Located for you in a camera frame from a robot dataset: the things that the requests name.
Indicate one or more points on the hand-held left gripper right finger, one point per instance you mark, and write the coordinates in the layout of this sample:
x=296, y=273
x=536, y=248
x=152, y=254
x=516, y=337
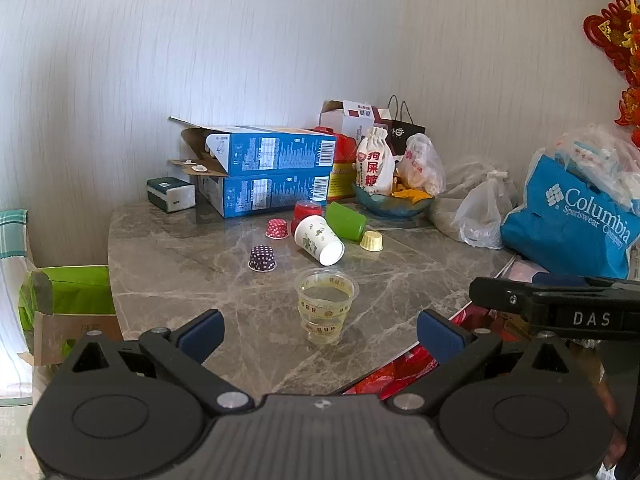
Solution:
x=440, y=335

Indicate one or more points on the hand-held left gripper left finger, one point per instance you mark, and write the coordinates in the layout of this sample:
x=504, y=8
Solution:
x=202, y=335

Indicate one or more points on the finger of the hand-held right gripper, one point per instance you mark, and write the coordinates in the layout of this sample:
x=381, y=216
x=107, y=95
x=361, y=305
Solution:
x=500, y=292

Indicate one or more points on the clear printed plastic cup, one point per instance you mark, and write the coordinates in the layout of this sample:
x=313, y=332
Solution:
x=326, y=305

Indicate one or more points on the green plastic cup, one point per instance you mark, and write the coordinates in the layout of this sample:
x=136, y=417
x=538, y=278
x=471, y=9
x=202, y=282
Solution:
x=347, y=219

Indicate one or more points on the white floral paper cup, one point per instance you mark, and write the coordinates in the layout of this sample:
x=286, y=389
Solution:
x=316, y=237

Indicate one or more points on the red plastic cup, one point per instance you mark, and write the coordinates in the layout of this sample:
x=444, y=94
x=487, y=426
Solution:
x=306, y=210

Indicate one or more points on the red packages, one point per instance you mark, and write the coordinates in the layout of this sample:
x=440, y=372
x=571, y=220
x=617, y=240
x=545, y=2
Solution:
x=415, y=370

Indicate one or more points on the white plastic bag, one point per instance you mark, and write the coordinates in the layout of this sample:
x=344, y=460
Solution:
x=480, y=210

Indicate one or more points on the purple polka dot cupcake liner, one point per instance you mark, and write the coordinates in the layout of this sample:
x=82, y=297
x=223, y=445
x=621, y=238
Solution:
x=262, y=258

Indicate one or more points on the blue shopping bag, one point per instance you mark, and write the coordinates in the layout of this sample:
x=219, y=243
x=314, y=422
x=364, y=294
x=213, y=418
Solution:
x=565, y=220

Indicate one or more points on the pale yellow cupcake liner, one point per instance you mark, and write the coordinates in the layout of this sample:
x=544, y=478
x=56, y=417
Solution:
x=371, y=241

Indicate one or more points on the red polka dot cupcake liner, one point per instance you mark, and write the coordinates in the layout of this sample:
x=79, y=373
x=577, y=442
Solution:
x=276, y=229

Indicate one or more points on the orange snack packet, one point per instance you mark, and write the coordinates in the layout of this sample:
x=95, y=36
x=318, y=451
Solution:
x=412, y=192

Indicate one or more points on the green cardboard box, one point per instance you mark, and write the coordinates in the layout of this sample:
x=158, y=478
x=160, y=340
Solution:
x=70, y=305

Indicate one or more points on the blue ceramic bowl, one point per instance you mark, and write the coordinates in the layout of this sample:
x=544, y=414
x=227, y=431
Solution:
x=390, y=205

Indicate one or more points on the green white tissue box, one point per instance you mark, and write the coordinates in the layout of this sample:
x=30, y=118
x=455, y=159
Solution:
x=170, y=192

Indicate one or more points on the clear plastic snack bag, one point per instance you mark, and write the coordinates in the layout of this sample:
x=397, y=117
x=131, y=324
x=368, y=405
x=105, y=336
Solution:
x=425, y=165

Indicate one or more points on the blue cardboard box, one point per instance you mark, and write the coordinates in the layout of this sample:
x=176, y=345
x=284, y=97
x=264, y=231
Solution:
x=270, y=194
x=280, y=152

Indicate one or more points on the clear plastic bag of packets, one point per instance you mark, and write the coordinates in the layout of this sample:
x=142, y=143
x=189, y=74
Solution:
x=600, y=155

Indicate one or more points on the dark paper gift bag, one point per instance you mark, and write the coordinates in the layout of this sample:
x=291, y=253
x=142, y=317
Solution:
x=402, y=137

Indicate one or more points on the red box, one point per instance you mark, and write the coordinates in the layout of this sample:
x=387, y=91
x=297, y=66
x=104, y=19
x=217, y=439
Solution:
x=342, y=170

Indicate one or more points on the teal plaid cloth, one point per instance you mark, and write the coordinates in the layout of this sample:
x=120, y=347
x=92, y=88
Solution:
x=12, y=232

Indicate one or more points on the white red carton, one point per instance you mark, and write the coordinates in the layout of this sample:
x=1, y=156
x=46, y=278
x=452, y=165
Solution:
x=350, y=117

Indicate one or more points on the red knot wall decoration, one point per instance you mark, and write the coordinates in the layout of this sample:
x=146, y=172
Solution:
x=620, y=35

